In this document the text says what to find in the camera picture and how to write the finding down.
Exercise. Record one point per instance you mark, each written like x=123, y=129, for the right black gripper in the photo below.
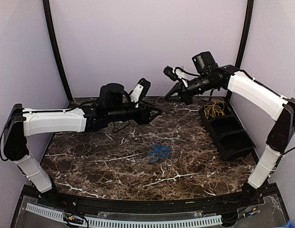
x=184, y=95

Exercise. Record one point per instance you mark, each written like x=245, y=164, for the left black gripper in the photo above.
x=143, y=117

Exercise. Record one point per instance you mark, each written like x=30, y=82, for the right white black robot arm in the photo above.
x=280, y=109

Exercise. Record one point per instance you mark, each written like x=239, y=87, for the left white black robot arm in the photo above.
x=114, y=104

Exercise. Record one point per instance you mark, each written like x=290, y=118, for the black three-compartment bin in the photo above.
x=228, y=134

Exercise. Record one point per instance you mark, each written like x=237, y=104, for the blue object at corner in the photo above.
x=290, y=224

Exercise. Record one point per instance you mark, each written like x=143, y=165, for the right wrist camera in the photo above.
x=176, y=74

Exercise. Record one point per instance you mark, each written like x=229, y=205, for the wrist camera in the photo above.
x=176, y=74
x=139, y=91

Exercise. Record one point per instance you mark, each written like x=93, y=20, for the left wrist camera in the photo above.
x=139, y=91

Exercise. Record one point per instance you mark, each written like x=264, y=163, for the right black frame post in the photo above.
x=245, y=33

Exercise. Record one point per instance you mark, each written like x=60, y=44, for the black frame post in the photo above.
x=55, y=48
x=245, y=33

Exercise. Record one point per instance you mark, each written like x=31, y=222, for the black front rail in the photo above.
x=269, y=200

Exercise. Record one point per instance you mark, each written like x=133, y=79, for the left black frame post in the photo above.
x=55, y=48

